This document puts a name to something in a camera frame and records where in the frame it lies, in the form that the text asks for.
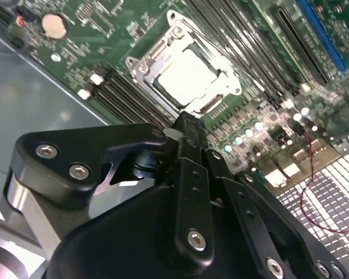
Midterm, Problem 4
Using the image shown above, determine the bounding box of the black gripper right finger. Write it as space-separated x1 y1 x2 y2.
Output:
188 115 349 279

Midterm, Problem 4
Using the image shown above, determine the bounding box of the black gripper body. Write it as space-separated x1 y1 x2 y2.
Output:
44 185 262 279

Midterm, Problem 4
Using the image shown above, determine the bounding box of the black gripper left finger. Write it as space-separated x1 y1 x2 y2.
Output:
1 111 216 267

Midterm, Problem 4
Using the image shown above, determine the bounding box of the silver CPU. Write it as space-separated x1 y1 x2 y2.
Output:
155 48 223 109

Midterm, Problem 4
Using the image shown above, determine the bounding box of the metal socket cover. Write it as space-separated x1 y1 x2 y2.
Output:
141 27 241 115

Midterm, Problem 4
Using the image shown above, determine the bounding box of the metal locking lever wire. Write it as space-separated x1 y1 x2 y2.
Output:
188 24 240 78

